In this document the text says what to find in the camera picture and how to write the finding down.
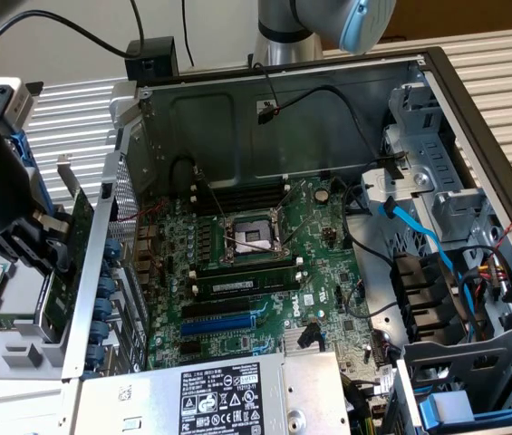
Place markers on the long black expansion slot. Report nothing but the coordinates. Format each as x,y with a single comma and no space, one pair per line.
215,309

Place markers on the black graphics card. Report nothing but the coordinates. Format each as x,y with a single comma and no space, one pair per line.
81,217

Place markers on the CPU socket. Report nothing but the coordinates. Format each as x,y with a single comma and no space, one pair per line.
251,235

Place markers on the green motherboard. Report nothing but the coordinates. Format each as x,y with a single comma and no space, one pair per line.
323,272

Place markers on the silver socket cover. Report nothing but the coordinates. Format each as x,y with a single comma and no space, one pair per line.
303,213

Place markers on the blue card retainer clip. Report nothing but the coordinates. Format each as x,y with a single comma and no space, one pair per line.
102,308
107,287
94,355
111,251
100,331

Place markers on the silver disk bay bracket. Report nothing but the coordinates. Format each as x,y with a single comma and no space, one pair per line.
371,190

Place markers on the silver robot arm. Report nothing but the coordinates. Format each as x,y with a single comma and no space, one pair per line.
283,41

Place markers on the open grey PC case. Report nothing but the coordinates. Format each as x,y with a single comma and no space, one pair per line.
310,131

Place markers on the silver chipset heat sink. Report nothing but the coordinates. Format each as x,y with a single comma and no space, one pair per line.
289,342

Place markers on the black box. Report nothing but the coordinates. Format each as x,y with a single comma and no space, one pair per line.
156,59

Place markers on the grey parts rack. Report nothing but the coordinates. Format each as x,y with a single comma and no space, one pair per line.
20,294

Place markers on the grey power supply unit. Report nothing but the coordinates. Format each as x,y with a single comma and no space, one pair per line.
147,399

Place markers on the silver locking lever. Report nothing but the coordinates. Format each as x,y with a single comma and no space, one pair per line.
212,197
251,244

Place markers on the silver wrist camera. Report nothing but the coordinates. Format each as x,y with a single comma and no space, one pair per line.
20,102

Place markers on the blue expansion slot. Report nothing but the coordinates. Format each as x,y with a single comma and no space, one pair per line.
215,325

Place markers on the grey disk bay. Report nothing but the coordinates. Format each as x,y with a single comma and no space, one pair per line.
464,349

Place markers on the short black expansion slot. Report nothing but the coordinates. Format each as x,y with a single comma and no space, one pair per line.
190,348

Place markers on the silver coin battery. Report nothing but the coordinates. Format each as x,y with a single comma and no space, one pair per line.
321,195

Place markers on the blue disk carrier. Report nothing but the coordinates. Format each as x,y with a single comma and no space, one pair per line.
432,414

